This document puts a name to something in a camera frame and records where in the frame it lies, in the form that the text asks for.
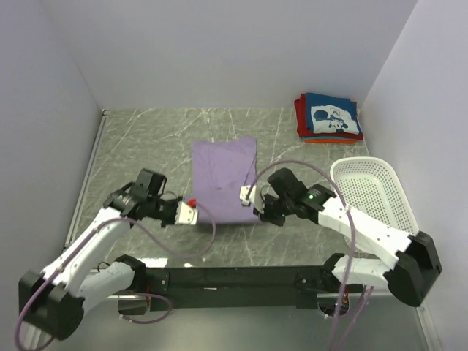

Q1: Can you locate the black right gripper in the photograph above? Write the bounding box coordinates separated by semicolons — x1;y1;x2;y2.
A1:
254;192;295;227

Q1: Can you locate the purple t shirt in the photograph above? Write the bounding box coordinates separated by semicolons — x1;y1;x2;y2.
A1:
186;137;259;224

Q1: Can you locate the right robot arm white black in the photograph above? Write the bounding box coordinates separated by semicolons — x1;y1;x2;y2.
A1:
240;167;442;307

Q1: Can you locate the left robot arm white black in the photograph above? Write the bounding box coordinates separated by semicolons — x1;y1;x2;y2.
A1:
18;169;180;340

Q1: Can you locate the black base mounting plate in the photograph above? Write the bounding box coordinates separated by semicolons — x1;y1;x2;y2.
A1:
127;265;340;309

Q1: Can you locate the orange folded t shirt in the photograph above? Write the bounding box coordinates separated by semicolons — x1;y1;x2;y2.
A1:
303;138;360;144

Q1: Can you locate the white perforated plastic basket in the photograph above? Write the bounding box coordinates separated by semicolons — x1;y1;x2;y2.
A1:
330;156;420;258

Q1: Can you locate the blue printed folded t shirt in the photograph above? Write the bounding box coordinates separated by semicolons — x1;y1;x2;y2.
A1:
305;93;362;135

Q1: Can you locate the red folded t shirt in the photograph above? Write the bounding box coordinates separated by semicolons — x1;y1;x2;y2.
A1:
294;94;363;140

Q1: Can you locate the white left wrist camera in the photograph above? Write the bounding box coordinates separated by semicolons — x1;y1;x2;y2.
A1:
175;200;198;225

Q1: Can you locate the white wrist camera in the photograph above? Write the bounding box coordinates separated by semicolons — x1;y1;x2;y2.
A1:
175;200;198;225
239;185;261;208

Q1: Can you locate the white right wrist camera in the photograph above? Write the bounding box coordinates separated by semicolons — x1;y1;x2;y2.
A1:
239;185;261;208

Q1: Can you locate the aluminium front rail frame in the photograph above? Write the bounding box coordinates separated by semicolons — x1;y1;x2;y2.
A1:
20;266;443;351

